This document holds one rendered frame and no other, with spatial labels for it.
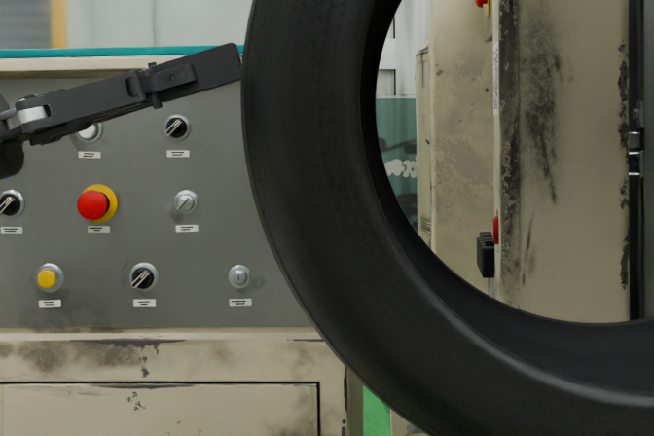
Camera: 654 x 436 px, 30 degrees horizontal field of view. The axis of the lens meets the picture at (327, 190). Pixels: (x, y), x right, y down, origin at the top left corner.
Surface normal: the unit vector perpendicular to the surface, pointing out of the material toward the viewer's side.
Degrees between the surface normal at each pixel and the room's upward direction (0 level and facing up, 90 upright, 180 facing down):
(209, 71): 90
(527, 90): 90
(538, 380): 100
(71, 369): 90
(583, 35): 90
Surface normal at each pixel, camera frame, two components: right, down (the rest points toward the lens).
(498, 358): -0.17, 0.21
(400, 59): 0.09, 0.05
